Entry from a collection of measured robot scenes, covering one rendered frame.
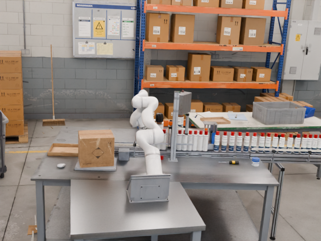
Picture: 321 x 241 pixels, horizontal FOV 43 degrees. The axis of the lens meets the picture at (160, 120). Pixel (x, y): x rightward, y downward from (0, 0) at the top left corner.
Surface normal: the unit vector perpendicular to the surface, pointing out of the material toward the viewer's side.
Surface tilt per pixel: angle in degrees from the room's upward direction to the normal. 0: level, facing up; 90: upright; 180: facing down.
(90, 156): 90
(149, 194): 90
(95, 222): 0
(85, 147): 90
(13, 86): 91
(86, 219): 0
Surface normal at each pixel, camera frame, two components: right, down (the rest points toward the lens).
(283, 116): 0.26, 0.27
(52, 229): 0.06, -0.96
